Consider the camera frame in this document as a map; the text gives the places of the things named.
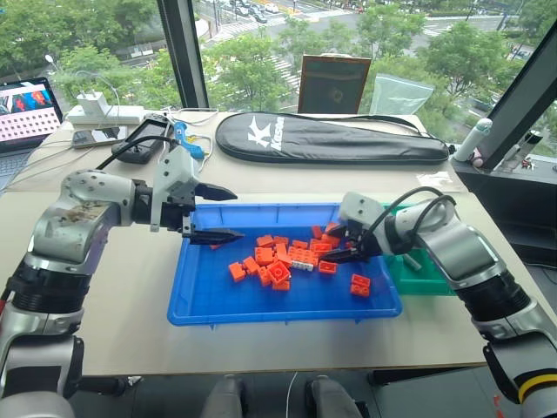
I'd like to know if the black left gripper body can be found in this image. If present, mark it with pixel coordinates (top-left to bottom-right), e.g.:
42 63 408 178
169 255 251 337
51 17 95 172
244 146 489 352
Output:
160 181 198 239

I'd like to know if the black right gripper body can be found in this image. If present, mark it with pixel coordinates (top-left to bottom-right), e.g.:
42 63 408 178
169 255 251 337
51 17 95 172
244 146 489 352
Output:
345 219 383 263

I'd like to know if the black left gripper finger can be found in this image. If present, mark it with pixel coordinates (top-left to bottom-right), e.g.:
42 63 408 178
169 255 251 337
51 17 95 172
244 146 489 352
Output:
187 226 246 246
194 182 239 203

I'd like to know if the green plastic bin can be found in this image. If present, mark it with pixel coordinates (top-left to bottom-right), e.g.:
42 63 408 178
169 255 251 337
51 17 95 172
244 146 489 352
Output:
381 202 458 297

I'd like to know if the blue plastic bin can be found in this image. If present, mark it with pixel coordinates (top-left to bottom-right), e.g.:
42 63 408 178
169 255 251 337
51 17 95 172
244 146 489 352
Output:
167 202 404 327

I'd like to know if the long orange toy brick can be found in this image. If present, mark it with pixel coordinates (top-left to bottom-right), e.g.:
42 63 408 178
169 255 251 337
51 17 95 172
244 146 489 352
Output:
286 246 321 265

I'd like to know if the blue handheld tool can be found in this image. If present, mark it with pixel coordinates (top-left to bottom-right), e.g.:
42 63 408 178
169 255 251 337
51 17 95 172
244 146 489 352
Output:
173 121 206 160

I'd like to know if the large orange toy brick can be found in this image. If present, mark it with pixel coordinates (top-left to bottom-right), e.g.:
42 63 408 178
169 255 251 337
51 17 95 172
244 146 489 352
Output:
266 260 292 285

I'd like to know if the black handheld console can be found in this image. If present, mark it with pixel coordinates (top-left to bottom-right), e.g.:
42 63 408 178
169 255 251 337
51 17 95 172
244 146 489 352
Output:
111 113 176 165

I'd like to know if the black racket bag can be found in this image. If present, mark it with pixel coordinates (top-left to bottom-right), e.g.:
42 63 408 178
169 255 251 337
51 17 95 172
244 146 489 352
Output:
215 111 456 166

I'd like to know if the clear plastic sheet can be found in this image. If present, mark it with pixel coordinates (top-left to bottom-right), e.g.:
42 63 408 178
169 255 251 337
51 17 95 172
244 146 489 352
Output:
416 171 454 189

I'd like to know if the smartphone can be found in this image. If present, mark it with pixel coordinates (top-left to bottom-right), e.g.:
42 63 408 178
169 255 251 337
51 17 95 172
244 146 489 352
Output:
70 125 130 151

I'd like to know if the white power strip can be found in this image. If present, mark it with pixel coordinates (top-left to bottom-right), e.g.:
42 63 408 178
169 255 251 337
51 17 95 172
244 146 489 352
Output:
65 104 146 126

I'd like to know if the white plug charger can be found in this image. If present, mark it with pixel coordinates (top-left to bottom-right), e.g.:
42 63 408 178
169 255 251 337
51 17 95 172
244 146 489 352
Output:
77 90 110 118

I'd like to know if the dark grey rounded shape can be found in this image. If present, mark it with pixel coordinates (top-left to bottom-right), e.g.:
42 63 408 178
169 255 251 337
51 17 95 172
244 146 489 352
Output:
304 374 363 418
199 374 250 418

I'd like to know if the black window pillar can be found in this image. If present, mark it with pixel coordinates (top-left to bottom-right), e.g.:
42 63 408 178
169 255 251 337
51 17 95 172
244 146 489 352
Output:
480 21 557 172
156 0 211 110

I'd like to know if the brown framed board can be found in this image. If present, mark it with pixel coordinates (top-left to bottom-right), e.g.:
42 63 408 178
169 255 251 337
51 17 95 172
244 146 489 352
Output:
297 53 372 116

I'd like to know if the clear plastic bag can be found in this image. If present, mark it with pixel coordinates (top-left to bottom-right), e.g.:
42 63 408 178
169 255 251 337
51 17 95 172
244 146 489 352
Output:
369 72 436 117

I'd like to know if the black side table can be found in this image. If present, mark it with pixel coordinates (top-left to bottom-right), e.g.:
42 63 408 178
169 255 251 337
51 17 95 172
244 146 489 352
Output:
451 152 557 267

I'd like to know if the white cylindrical bottle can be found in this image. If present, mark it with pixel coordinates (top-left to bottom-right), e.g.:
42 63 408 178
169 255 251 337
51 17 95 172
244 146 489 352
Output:
453 118 494 164

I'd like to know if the open laptop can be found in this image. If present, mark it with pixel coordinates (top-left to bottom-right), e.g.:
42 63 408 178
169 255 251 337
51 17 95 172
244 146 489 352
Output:
0 77 64 192

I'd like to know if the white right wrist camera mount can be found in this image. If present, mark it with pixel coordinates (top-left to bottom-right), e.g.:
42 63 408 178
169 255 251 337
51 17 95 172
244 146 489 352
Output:
338 191 393 233

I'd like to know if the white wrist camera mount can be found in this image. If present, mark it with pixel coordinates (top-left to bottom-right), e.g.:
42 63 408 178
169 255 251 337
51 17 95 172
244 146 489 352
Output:
150 145 202 234
338 191 393 233

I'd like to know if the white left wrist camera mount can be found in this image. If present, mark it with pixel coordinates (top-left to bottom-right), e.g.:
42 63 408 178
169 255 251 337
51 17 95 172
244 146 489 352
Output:
150 145 202 234

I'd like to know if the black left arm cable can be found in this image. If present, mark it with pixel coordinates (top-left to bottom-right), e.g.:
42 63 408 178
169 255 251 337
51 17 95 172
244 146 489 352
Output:
94 135 178 172

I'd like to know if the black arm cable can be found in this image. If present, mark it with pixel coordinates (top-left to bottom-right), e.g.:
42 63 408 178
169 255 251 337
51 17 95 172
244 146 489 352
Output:
94 135 178 172
360 185 458 258

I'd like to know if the white charging cable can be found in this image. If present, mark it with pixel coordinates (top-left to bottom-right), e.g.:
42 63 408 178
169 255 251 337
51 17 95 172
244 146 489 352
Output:
164 107 221 128

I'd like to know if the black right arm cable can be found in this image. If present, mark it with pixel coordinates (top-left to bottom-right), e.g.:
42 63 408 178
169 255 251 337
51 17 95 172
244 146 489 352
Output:
360 185 458 258

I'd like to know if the thin white hanging cable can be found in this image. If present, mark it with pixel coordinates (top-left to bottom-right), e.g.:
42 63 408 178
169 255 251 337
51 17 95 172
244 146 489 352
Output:
285 371 300 418

